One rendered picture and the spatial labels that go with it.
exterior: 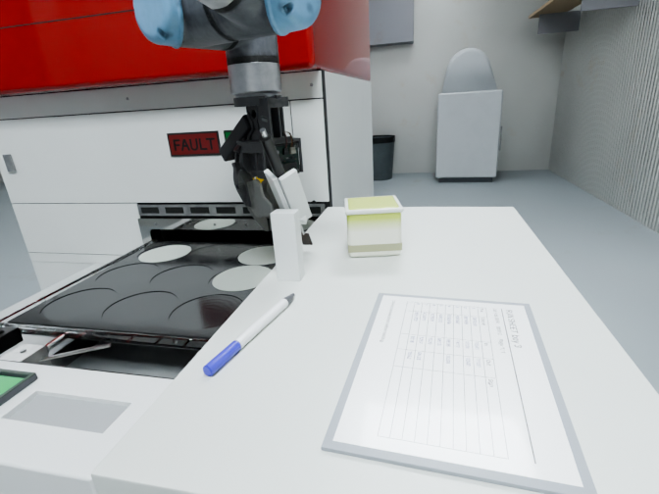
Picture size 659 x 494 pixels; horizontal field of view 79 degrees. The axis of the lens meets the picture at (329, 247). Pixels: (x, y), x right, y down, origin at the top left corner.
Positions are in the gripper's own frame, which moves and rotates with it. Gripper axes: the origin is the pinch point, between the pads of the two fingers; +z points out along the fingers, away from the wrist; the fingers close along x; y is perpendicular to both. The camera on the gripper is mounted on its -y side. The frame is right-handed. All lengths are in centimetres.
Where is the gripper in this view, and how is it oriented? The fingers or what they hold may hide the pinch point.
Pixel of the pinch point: (265, 222)
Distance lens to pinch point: 68.6
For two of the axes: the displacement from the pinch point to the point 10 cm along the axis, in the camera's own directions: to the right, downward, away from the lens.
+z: 0.6, 9.4, 3.4
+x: 7.3, -2.7, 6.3
